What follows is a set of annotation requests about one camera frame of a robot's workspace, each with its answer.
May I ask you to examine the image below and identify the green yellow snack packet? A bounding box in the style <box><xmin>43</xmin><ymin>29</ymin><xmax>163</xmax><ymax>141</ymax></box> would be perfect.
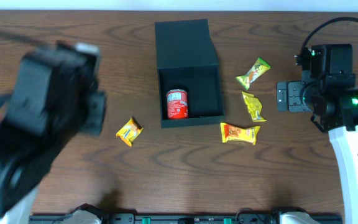
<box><xmin>236</xmin><ymin>57</ymin><xmax>271</xmax><ymax>90</ymax></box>

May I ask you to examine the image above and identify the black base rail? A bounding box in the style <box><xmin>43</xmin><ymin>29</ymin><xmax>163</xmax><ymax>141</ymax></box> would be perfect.
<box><xmin>29</xmin><ymin>205</ymin><xmax>343</xmax><ymax>224</ymax></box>

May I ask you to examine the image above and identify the small yellow snack packet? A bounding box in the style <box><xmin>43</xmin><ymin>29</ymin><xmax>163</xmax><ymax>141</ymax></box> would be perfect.
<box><xmin>116</xmin><ymin>117</ymin><xmax>143</xmax><ymax>147</ymax></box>

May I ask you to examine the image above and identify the black open gift box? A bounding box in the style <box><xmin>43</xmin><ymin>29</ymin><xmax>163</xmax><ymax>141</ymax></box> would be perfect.
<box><xmin>155</xmin><ymin>19</ymin><xmax>225</xmax><ymax>128</ymax></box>

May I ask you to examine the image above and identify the red cylindrical can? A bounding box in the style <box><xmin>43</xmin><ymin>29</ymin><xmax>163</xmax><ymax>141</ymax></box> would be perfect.
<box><xmin>166</xmin><ymin>89</ymin><xmax>188</xmax><ymax>119</ymax></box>

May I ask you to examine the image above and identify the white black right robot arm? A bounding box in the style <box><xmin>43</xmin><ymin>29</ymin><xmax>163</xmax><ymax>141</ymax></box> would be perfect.
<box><xmin>277</xmin><ymin>81</ymin><xmax>358</xmax><ymax>223</ymax></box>

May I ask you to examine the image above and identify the yellow orange biscuit packet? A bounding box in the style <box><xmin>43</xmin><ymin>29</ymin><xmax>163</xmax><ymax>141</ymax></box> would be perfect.
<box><xmin>220</xmin><ymin>123</ymin><xmax>260</xmax><ymax>145</ymax></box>

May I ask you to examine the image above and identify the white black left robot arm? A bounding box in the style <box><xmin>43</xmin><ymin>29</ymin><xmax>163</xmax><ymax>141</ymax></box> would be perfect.
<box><xmin>0</xmin><ymin>42</ymin><xmax>106</xmax><ymax>223</ymax></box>

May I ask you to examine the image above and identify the plain yellow snack packet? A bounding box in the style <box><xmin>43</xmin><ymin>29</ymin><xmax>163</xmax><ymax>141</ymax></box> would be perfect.
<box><xmin>242</xmin><ymin>91</ymin><xmax>266</xmax><ymax>122</ymax></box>

